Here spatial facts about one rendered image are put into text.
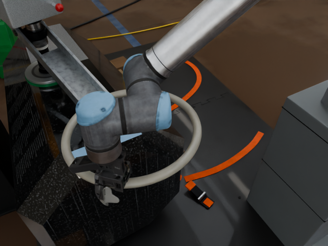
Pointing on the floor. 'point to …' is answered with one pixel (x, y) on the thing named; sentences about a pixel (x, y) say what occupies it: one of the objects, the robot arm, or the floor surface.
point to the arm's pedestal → (296, 172)
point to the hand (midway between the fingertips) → (108, 194)
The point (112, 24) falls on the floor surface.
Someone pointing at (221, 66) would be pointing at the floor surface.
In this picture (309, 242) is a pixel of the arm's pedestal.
